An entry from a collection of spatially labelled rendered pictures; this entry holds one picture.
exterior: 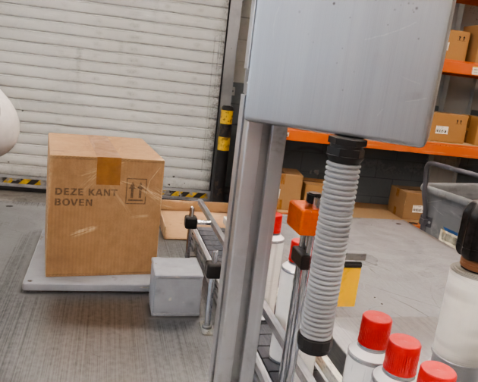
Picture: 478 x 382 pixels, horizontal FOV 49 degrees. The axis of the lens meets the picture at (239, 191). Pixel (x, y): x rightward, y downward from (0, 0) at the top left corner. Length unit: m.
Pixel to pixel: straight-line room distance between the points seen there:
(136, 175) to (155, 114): 3.81
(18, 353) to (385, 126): 0.73
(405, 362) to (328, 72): 0.30
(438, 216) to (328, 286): 2.74
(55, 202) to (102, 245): 0.14
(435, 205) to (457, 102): 2.70
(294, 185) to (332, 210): 4.08
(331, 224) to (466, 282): 0.45
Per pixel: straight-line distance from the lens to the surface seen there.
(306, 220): 0.57
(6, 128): 0.98
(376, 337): 0.61
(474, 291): 0.90
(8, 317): 1.10
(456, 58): 5.01
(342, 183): 0.47
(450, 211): 3.16
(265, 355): 0.91
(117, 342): 1.01
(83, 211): 1.17
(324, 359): 0.86
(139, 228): 1.19
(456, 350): 0.94
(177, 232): 1.60
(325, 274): 0.49
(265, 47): 0.50
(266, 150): 0.57
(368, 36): 0.48
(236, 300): 0.60
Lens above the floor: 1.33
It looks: 13 degrees down
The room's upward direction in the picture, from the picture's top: 7 degrees clockwise
